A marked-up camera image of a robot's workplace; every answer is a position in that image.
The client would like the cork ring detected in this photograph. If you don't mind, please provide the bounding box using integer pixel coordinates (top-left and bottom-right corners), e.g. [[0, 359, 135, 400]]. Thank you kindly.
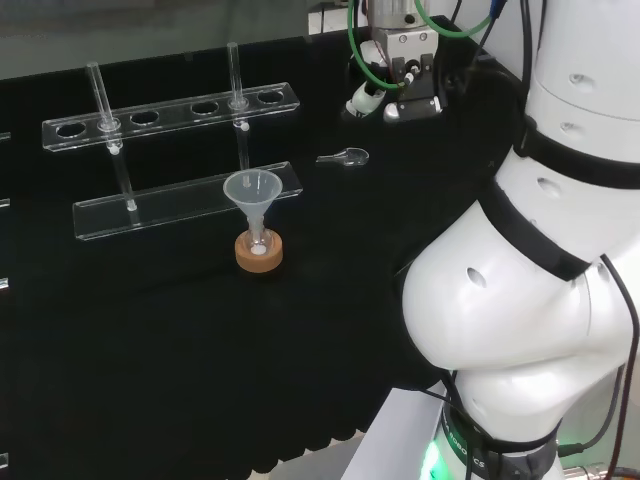
[[234, 230, 285, 274]]

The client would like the black bench cloth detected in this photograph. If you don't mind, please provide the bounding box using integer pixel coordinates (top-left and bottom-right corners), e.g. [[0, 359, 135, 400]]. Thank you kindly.
[[0, 14, 531, 480]]

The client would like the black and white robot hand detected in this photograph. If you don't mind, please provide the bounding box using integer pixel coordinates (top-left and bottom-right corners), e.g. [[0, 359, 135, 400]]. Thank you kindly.
[[344, 27, 446, 124]]

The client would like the pale board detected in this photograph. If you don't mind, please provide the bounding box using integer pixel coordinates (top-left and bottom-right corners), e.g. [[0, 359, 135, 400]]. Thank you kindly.
[[343, 384, 452, 480]]

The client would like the green cable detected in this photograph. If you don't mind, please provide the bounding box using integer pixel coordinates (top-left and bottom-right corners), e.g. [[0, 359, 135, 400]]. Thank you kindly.
[[347, 0, 497, 92]]

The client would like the clear acrylic funnel stand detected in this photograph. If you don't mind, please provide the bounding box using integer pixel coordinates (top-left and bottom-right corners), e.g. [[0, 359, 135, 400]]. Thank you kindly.
[[41, 42, 305, 244]]

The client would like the black cable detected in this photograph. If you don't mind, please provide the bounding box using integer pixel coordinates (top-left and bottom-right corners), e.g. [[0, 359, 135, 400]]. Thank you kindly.
[[517, 0, 547, 87], [555, 253, 640, 480]]

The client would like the small glass round-bottom flask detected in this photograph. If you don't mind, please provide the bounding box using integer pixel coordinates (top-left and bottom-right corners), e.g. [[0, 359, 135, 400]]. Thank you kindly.
[[245, 215, 274, 259]]

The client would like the clear plastic funnel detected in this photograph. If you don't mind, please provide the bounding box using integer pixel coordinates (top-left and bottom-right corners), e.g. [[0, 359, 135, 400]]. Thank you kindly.
[[222, 169, 284, 242]]

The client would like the clear glass weighing funnel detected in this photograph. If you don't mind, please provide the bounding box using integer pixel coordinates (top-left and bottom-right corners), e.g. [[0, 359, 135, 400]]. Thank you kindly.
[[315, 147, 371, 168]]

